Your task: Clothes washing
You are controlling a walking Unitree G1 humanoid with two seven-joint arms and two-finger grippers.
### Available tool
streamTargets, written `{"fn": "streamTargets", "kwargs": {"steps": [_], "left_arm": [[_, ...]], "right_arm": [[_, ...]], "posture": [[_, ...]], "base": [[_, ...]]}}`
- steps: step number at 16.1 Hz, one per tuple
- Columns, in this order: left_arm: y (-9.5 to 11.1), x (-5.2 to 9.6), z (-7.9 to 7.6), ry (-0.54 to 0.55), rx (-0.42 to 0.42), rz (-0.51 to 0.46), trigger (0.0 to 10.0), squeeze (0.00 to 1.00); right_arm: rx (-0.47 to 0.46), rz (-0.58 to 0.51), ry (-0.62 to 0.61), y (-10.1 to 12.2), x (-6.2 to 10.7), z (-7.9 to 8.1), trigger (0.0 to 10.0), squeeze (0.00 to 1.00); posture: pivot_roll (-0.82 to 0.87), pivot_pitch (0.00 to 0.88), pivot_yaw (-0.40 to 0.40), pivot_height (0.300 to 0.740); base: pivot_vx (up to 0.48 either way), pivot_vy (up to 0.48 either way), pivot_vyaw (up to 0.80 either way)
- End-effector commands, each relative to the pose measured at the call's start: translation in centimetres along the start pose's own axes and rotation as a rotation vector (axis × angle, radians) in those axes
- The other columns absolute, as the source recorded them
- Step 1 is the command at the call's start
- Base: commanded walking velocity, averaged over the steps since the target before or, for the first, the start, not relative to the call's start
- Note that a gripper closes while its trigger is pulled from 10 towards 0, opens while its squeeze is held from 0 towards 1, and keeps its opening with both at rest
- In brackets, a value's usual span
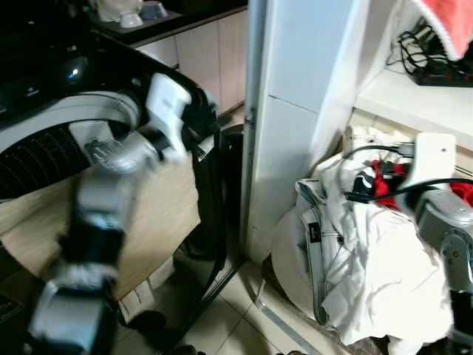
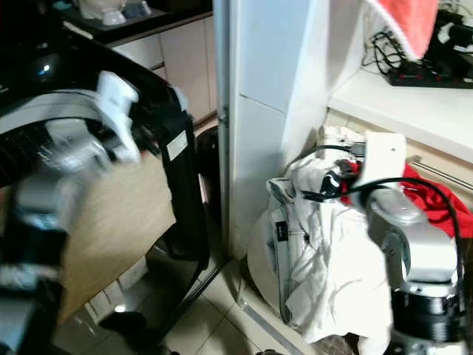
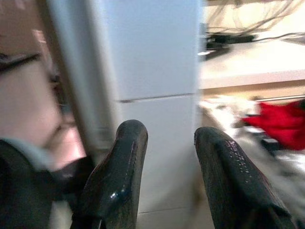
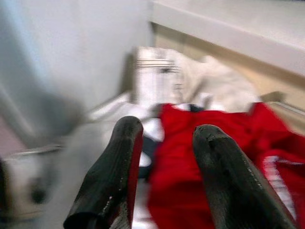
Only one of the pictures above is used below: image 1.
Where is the white drawer cabinet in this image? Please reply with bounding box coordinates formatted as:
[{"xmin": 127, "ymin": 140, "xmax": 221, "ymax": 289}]
[{"xmin": 132, "ymin": 7, "xmax": 249, "ymax": 115}]

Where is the white rounded vessel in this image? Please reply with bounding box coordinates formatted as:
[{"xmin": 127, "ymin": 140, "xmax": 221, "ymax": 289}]
[{"xmin": 95, "ymin": 0, "xmax": 146, "ymax": 29}]

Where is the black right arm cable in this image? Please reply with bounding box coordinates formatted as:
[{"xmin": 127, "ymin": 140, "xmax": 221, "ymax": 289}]
[{"xmin": 341, "ymin": 143, "xmax": 473, "ymax": 205}]

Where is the beige textured cloth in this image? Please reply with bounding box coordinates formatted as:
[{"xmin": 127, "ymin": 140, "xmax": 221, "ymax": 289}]
[{"xmin": 0, "ymin": 157, "xmax": 202, "ymax": 300}]

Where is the black bin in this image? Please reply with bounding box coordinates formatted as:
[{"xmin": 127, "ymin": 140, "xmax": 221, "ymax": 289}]
[{"xmin": 218, "ymin": 124, "xmax": 246, "ymax": 261}]

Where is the white laundry basket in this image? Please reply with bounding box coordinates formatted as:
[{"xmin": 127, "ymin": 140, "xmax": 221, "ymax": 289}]
[{"xmin": 268, "ymin": 176, "xmax": 333, "ymax": 330}]

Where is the red towel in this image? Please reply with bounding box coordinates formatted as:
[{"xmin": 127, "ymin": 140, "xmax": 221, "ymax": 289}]
[{"xmin": 410, "ymin": 0, "xmax": 473, "ymax": 61}]

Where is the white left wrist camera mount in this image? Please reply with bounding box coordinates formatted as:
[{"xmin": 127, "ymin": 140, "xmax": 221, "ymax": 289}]
[{"xmin": 146, "ymin": 72, "xmax": 194, "ymax": 162}]

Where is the black washing machine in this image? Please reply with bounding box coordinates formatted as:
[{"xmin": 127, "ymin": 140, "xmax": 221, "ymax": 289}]
[{"xmin": 0, "ymin": 28, "xmax": 231, "ymax": 350}]

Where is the silver metal frame strip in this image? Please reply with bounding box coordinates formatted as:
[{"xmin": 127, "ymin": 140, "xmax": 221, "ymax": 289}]
[{"xmin": 239, "ymin": 0, "xmax": 268, "ymax": 261}]

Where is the black power strip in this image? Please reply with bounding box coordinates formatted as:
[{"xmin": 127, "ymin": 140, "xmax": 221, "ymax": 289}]
[{"xmin": 410, "ymin": 62, "xmax": 473, "ymax": 89}]

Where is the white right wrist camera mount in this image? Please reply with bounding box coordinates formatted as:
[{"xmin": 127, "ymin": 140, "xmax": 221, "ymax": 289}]
[{"xmin": 401, "ymin": 132, "xmax": 458, "ymax": 191}]

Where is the red garment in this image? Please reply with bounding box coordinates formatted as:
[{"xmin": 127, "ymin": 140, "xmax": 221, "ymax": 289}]
[{"xmin": 368, "ymin": 158, "xmax": 473, "ymax": 209}]

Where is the white shelf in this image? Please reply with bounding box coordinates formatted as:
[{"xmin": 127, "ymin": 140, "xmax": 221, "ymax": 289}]
[{"xmin": 353, "ymin": 65, "xmax": 473, "ymax": 143}]

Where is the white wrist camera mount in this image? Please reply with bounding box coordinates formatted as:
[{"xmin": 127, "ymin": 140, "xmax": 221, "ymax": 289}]
[
  {"xmin": 146, "ymin": 72, "xmax": 194, "ymax": 162},
  {"xmin": 401, "ymin": 132, "xmax": 458, "ymax": 191}
]

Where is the white garment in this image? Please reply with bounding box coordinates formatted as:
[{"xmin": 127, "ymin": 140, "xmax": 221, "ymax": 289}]
[{"xmin": 294, "ymin": 124, "xmax": 457, "ymax": 355}]

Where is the clear glass container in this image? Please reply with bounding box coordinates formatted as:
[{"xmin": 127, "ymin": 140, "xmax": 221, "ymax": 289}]
[{"xmin": 142, "ymin": 0, "xmax": 169, "ymax": 21}]

